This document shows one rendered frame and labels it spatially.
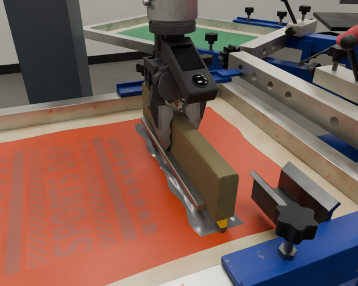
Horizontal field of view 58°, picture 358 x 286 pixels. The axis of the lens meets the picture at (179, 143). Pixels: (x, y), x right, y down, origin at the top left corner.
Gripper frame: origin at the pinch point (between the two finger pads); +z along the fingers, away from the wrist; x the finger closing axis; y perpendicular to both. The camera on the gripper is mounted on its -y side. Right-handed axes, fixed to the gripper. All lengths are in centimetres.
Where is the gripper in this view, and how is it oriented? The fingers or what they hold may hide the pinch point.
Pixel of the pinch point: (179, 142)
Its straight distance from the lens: 56.9
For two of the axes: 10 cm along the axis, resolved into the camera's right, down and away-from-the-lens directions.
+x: -9.3, 1.9, -3.1
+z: 0.1, 8.7, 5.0
